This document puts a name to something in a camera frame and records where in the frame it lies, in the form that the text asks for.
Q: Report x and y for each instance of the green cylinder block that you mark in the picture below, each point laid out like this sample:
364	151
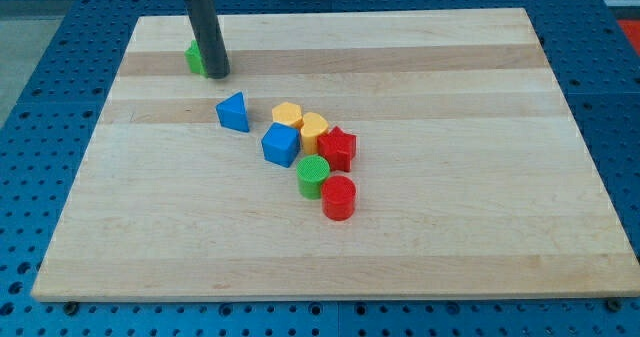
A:
311	173

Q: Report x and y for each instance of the blue triangle block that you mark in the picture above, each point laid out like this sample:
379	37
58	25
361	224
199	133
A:
232	113

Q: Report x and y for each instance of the red star block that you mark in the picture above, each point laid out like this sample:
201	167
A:
339	148

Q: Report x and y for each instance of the yellow hexagon block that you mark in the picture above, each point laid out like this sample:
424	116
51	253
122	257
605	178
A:
288	114

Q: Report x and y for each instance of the green block behind rod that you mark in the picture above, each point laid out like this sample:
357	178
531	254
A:
194	60

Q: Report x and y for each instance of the wooden board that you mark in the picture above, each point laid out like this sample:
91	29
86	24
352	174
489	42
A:
473	180

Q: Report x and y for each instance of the red cylinder block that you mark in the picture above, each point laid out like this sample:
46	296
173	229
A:
338	195

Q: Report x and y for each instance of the blue cube block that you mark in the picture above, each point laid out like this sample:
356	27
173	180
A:
280	144

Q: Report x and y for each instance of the yellow heart block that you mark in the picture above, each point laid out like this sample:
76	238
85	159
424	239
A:
314	126

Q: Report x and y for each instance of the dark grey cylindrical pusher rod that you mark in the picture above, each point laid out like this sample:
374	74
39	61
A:
207	32

